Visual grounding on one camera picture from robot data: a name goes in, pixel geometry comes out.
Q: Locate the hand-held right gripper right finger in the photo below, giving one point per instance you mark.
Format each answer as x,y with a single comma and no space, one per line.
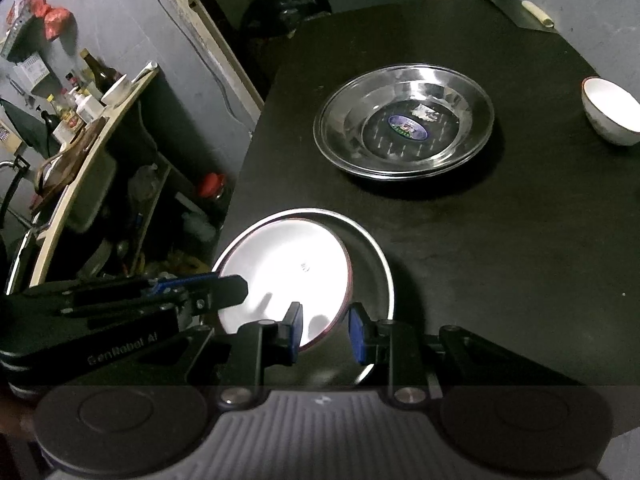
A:
356,332

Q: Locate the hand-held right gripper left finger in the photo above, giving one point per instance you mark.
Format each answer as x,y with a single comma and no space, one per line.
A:
296,332

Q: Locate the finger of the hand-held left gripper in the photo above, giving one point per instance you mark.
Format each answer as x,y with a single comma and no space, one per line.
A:
222,294
185,281

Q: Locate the stainless steel bowl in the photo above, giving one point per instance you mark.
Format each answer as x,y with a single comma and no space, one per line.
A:
372,280

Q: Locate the white ceramic bowl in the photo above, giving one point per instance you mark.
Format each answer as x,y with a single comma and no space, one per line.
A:
285,270
610,107

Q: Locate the labelled stainless steel plate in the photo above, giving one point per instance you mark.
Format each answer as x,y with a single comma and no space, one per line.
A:
350,125

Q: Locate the wooden kitchen counter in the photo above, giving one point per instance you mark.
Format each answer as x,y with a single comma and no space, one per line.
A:
90,170

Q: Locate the wooden cutting board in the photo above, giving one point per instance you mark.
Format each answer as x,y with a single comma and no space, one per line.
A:
75,155

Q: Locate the white plastic bottle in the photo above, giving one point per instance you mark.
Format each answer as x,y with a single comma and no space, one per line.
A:
90,109

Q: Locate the white bowl with plain rim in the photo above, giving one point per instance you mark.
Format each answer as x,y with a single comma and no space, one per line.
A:
116,91

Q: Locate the row of condiment bottles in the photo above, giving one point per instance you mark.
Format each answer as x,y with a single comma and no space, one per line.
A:
65,110

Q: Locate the white squeeze tube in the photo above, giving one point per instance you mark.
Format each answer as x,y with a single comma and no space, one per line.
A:
145,71

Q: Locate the dark hanging cloth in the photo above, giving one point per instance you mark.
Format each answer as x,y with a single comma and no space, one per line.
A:
25,127

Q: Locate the dark glass bottle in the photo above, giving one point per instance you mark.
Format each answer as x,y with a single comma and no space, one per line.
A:
97,72

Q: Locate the red plastic bag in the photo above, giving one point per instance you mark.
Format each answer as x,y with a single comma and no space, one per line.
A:
59,21

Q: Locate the black garbage bag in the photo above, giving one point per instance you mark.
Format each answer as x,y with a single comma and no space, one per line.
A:
285,5

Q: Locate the cream door frame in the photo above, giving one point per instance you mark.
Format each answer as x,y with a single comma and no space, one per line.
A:
220,45

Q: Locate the metal wall rack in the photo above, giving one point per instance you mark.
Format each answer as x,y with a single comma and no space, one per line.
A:
20,35

